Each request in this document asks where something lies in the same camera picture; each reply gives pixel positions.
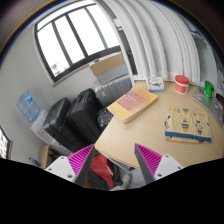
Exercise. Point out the blue water bottle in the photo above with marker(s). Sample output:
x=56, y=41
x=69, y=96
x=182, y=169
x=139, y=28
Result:
x=28, y=107

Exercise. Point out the silver ribbed suitcase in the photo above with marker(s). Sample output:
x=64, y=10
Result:
x=112, y=90

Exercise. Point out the yellow patterned folded towel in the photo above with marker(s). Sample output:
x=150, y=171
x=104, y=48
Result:
x=189, y=126

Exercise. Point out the red and black bag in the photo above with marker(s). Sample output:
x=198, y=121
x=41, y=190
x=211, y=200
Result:
x=103, y=174

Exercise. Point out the yellow book with pink cover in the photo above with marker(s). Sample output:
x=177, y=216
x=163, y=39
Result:
x=130, y=105

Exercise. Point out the small black bag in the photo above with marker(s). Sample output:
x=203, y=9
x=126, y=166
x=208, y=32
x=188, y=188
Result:
x=104, y=116

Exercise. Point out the green cup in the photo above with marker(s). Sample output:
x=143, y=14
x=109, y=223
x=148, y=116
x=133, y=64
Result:
x=208, y=89

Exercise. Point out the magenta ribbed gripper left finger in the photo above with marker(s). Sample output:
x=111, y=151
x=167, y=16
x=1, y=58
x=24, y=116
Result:
x=75, y=167

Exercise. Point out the white curtain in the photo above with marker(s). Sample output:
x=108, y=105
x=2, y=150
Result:
x=154, y=40

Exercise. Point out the cardboard box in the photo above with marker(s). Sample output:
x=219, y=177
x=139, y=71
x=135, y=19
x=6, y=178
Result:
x=106, y=63

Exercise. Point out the white jar with red lid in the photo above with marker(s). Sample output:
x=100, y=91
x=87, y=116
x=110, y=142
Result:
x=181, y=84

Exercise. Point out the grey laptop with stickers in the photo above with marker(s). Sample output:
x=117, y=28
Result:
x=212, y=105

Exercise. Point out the black framed window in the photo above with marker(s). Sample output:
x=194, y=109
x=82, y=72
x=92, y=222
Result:
x=73, y=36

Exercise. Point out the small white card box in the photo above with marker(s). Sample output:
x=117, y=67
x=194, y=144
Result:
x=155, y=84

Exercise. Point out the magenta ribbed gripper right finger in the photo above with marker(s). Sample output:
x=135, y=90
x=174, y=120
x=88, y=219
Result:
x=153, y=165

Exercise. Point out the large black hard case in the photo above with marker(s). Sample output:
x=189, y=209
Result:
x=57, y=126

